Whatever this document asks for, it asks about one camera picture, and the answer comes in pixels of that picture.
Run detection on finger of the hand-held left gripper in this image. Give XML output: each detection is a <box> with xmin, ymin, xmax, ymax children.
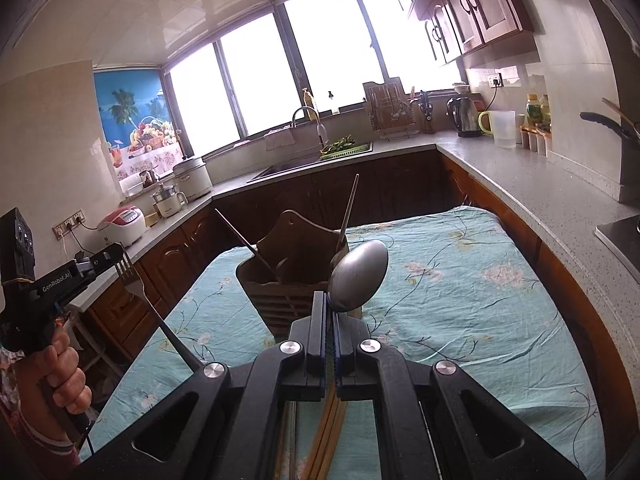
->
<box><xmin>74</xmin><ymin>242</ymin><xmax>124</xmax><ymax>282</ymax></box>

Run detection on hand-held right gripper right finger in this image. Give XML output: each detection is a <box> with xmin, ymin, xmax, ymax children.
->
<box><xmin>331</xmin><ymin>306</ymin><xmax>589</xmax><ymax>480</ymax></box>

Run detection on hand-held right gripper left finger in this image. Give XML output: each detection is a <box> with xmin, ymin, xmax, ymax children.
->
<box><xmin>67</xmin><ymin>291</ymin><xmax>331</xmax><ymax>480</ymax></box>

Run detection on metal fork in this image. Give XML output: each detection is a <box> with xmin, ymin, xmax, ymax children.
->
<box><xmin>115</xmin><ymin>249</ymin><xmax>203</xmax><ymax>373</ymax></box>

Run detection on metal spoon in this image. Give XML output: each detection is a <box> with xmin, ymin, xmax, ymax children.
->
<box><xmin>327</xmin><ymin>239</ymin><xmax>390</xmax><ymax>317</ymax></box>

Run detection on wooden utensil holder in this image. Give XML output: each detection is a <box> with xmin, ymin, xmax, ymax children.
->
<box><xmin>235</xmin><ymin>209</ymin><xmax>363</xmax><ymax>338</ymax></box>

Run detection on wooden chopstick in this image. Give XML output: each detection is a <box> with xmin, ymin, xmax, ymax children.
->
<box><xmin>336</xmin><ymin>173</ymin><xmax>361</xmax><ymax>253</ymax></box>
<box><xmin>316</xmin><ymin>402</ymin><xmax>348</xmax><ymax>480</ymax></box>
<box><xmin>305</xmin><ymin>402</ymin><xmax>342</xmax><ymax>480</ymax></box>

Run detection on person's left hand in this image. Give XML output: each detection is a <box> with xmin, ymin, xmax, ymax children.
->
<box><xmin>17</xmin><ymin>331</ymin><xmax>94</xmax><ymax>443</ymax></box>

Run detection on white and pink rice cooker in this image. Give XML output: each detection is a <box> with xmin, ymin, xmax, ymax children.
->
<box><xmin>96</xmin><ymin>206</ymin><xmax>147</xmax><ymax>248</ymax></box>

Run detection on white container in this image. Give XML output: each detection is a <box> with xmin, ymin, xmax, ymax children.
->
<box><xmin>119</xmin><ymin>174</ymin><xmax>146</xmax><ymax>197</ymax></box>

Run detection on small electric pot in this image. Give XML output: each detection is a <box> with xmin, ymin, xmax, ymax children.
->
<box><xmin>151</xmin><ymin>184</ymin><xmax>190</xmax><ymax>219</ymax></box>

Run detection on teal floral tablecloth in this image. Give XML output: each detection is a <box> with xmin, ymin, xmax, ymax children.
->
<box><xmin>80</xmin><ymin>205</ymin><xmax>606</xmax><ymax>480</ymax></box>

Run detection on dark thin chopstick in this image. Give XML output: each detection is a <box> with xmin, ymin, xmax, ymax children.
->
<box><xmin>214</xmin><ymin>207</ymin><xmax>281</xmax><ymax>283</ymax></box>

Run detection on dark wooden base cabinets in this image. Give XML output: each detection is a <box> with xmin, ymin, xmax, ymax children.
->
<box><xmin>75</xmin><ymin>147</ymin><xmax>633</xmax><ymax>471</ymax></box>

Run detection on kitchen sink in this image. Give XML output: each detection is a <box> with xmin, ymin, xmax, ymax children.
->
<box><xmin>247</xmin><ymin>152</ymin><xmax>326</xmax><ymax>183</ymax></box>

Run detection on green vegetable basket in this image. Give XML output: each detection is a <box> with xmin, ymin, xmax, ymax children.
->
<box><xmin>319</xmin><ymin>135</ymin><xmax>373</xmax><ymax>162</ymax></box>

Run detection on dish cloth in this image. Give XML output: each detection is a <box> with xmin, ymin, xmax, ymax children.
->
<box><xmin>263</xmin><ymin>129</ymin><xmax>297</xmax><ymax>152</ymax></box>

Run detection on steel faucet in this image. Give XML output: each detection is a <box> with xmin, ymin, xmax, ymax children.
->
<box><xmin>291</xmin><ymin>106</ymin><xmax>328</xmax><ymax>148</ymax></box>

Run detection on wooden dish rack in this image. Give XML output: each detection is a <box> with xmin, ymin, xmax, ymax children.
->
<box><xmin>367</xmin><ymin>85</ymin><xmax>421</xmax><ymax>141</ymax></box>

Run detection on large kitchen window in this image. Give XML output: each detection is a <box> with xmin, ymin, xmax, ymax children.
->
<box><xmin>160</xmin><ymin>0</ymin><xmax>466</xmax><ymax>158</ymax></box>

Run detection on knife block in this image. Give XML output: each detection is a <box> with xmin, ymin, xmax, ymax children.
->
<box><xmin>417</xmin><ymin>90</ymin><xmax>437</xmax><ymax>134</ymax></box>

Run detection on wooden cutting board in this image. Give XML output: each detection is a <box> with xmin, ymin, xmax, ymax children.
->
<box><xmin>362</xmin><ymin>77</ymin><xmax>407</xmax><ymax>131</ymax></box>

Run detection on steel electric kettle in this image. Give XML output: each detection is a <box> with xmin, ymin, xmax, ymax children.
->
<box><xmin>446</xmin><ymin>96</ymin><xmax>482</xmax><ymax>138</ymax></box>

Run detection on grey speckled countertop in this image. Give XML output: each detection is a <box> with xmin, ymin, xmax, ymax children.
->
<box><xmin>65</xmin><ymin>130</ymin><xmax>640</xmax><ymax>361</ymax></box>

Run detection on spice jar rack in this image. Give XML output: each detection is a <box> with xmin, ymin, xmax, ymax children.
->
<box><xmin>519</xmin><ymin>127</ymin><xmax>553</xmax><ymax>157</ymax></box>

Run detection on steel stove top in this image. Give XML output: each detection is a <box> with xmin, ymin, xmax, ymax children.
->
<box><xmin>594</xmin><ymin>215</ymin><xmax>640</xmax><ymax>281</ymax></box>

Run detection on wooden upper cabinets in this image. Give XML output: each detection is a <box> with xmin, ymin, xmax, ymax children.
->
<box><xmin>372</xmin><ymin>0</ymin><xmax>538</xmax><ymax>67</ymax></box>

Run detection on wooden spatula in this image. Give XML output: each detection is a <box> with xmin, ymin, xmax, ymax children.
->
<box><xmin>601</xmin><ymin>97</ymin><xmax>640</xmax><ymax>136</ymax></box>

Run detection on wall socket with plugs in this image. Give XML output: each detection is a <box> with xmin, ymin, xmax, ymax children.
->
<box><xmin>52</xmin><ymin>210</ymin><xmax>86</xmax><ymax>238</ymax></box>

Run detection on tropical fruit wall poster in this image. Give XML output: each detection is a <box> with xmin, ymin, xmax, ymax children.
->
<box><xmin>94</xmin><ymin>71</ymin><xmax>183</xmax><ymax>181</ymax></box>

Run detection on plastic jug with green handle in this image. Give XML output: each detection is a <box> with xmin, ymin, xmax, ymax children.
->
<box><xmin>478</xmin><ymin>110</ymin><xmax>517</xmax><ymax>149</ymax></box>

